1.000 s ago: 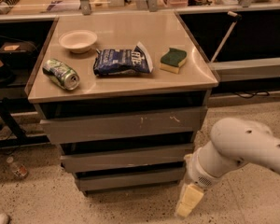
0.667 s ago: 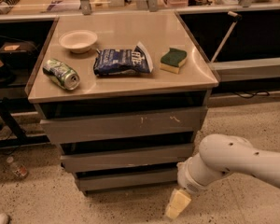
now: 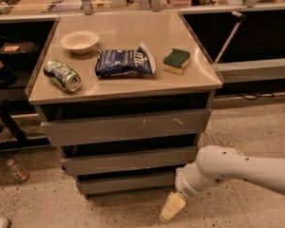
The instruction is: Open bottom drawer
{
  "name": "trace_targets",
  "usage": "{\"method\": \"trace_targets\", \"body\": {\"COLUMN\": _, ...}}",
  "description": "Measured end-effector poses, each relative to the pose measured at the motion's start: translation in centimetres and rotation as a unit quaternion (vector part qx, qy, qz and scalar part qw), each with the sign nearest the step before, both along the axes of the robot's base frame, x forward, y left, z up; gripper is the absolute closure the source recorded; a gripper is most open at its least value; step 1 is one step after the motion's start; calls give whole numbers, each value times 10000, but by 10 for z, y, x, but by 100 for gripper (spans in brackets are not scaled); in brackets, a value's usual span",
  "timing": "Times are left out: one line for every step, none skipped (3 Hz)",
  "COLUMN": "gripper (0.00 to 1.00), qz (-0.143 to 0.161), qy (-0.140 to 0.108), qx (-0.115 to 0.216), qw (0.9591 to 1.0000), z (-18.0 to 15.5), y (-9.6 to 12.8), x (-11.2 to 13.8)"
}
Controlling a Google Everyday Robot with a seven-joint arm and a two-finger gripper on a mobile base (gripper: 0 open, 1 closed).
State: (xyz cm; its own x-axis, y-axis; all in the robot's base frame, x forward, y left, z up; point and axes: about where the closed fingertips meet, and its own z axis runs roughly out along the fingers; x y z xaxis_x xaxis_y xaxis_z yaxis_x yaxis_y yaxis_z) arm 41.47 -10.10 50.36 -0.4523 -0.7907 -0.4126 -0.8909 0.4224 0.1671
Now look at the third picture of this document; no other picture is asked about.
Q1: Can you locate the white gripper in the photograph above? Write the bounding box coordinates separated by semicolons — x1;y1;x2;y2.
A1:
160;162;213;221

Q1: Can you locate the grey bottom drawer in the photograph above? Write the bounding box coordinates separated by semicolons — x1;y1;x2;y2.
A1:
76;169;176;196

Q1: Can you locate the grey drawer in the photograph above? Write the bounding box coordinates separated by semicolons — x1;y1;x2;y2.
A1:
76;169;176;196
62;145;197;176
41;108;211;146

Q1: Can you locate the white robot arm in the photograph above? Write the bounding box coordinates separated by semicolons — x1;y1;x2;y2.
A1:
160;145;285;221

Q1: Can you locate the grey middle drawer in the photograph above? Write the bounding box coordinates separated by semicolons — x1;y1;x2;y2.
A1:
62;145;197;176

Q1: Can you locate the grey drawer cabinet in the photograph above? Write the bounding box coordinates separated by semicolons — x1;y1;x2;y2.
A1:
25;10;224;200

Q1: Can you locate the grey top drawer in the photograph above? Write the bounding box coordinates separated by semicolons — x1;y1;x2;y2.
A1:
41;108;211;146

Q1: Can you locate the green yellow sponge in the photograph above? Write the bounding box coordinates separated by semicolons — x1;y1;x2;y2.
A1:
162;48;191;75

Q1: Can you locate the blue chip bag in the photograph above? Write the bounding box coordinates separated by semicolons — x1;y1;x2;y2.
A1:
95;43;157;77

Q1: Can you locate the plastic bottle on floor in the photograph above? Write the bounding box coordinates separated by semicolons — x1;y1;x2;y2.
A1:
7;159;29;181

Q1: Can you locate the green soda can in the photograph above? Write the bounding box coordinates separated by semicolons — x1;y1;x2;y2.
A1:
43;60;82;92

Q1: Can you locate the black metal stand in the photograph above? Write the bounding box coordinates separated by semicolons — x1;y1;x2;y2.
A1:
0;102;49;150

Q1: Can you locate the white object floor corner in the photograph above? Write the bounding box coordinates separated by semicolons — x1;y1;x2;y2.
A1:
0;217;10;228

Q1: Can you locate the white bowl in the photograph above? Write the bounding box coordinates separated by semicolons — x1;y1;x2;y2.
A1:
60;30;99;55

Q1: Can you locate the black bag on shelf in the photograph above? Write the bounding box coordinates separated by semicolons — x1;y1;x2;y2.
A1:
0;42;38;70

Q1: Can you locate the black cable on floor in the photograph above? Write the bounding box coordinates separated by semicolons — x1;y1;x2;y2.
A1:
237;92;276;101

